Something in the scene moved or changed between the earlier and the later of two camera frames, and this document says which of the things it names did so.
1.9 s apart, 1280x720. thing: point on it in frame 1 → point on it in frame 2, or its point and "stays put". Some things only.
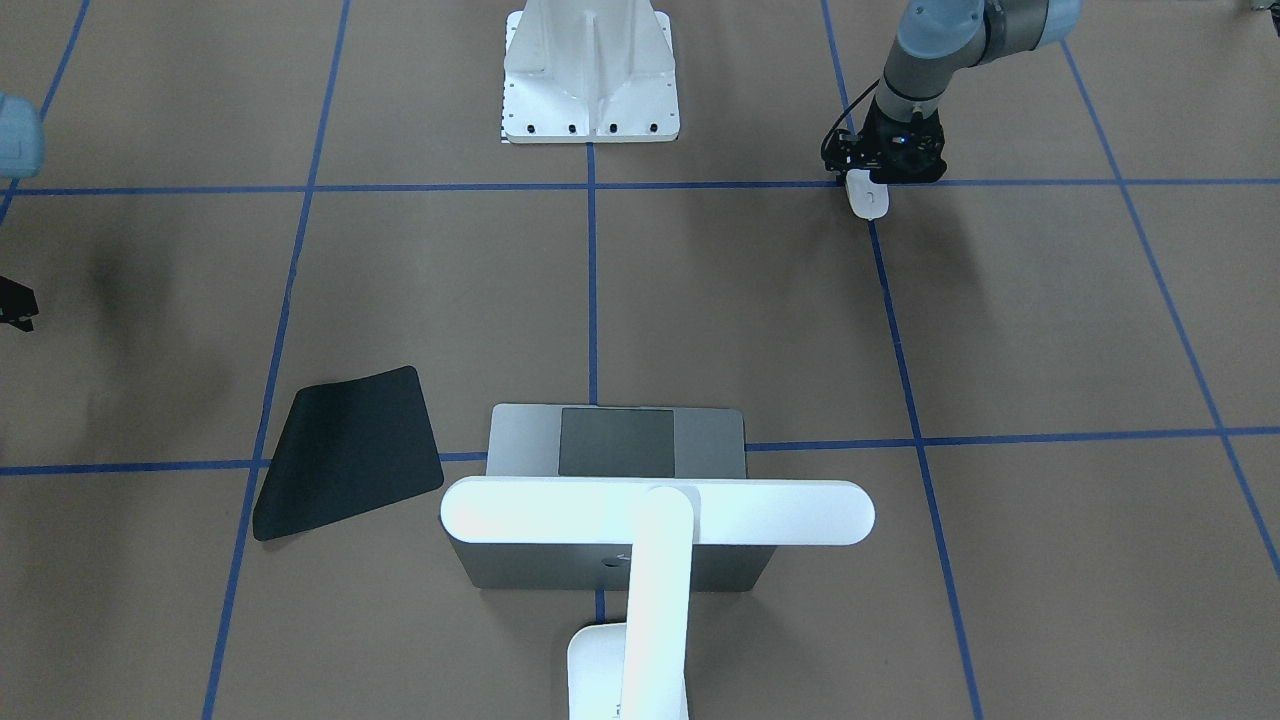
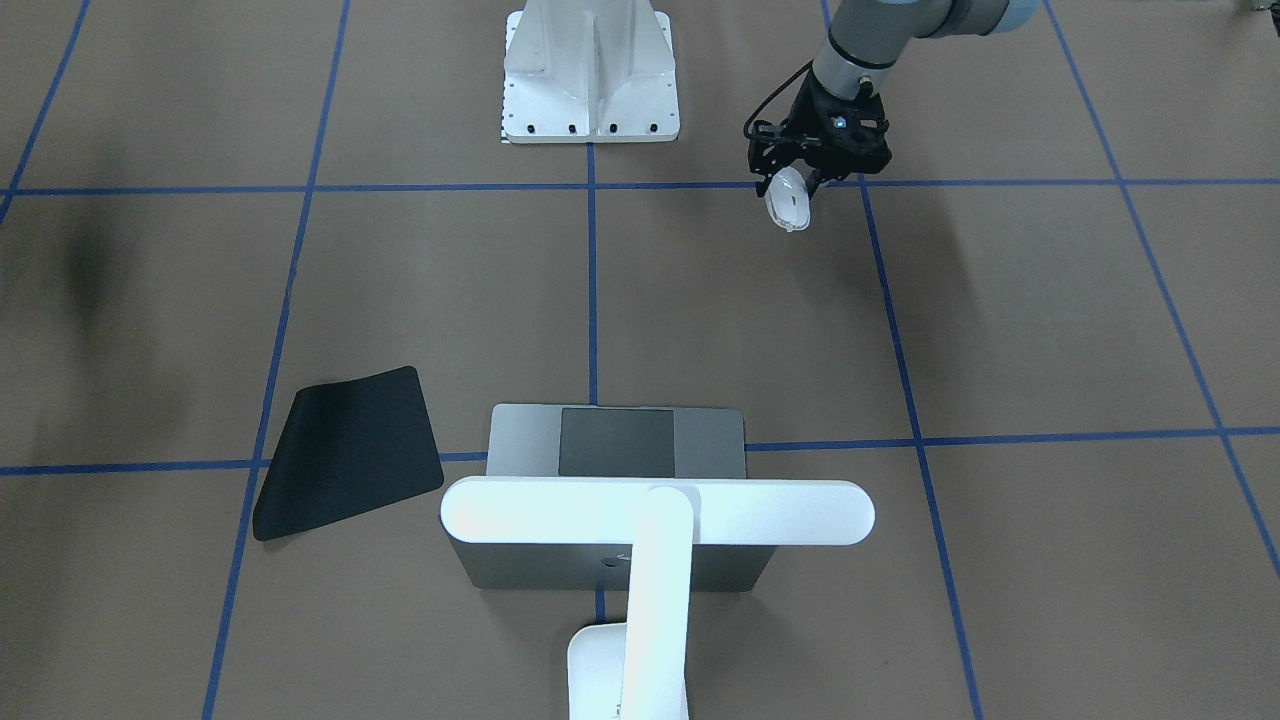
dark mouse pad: [348, 446] stays put
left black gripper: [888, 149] → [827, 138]
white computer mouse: [867, 198] → [788, 199]
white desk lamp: [637, 669] stays put
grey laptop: [609, 441] stays put
